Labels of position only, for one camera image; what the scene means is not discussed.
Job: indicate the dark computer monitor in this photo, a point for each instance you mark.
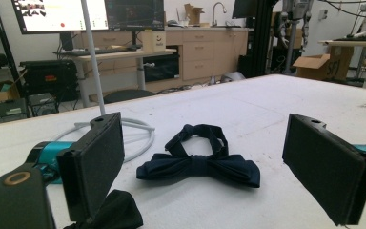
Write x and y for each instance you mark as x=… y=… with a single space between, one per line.
x=135 y=14

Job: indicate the metal sink faucet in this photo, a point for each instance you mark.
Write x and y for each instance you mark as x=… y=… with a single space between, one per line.
x=215 y=12

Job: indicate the wooden cabinet counter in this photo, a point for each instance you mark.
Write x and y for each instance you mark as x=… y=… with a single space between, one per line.
x=209 y=51

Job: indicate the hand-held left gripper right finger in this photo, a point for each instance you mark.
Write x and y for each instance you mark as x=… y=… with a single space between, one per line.
x=324 y=168

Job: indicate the open cardboard box on counter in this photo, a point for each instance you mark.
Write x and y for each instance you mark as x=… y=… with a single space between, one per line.
x=193 y=14

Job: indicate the grey robot stand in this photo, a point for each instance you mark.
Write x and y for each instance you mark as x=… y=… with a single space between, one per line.
x=294 y=31

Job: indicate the large printed cardboard box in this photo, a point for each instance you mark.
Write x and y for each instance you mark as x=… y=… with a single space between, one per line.
x=327 y=65

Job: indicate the black electronic device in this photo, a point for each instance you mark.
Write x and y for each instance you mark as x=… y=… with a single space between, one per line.
x=9 y=110

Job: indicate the bright computer monitor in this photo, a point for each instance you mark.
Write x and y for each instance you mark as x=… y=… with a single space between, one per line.
x=63 y=14

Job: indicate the black keyboard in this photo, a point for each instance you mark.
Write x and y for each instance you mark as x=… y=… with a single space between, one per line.
x=98 y=51

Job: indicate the wooden standing desk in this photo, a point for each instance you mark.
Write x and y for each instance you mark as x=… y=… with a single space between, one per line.
x=120 y=55

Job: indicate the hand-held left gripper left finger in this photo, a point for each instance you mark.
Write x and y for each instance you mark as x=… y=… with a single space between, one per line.
x=90 y=165

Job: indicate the black equipment case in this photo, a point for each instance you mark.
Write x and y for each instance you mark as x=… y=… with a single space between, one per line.
x=49 y=79

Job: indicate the small beige smiley box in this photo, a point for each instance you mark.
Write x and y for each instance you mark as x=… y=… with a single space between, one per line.
x=154 y=41

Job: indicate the black bow tie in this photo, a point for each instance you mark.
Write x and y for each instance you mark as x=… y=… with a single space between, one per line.
x=117 y=211

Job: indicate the black metal frame column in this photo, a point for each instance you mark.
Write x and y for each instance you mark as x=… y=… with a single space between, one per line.
x=265 y=38

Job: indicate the navy bow tie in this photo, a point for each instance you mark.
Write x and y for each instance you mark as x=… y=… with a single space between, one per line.
x=200 y=165

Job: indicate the black round chair seat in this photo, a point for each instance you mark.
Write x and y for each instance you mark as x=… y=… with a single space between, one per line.
x=127 y=95

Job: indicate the black slanted pole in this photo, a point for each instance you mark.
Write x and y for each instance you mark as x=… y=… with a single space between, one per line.
x=4 y=41

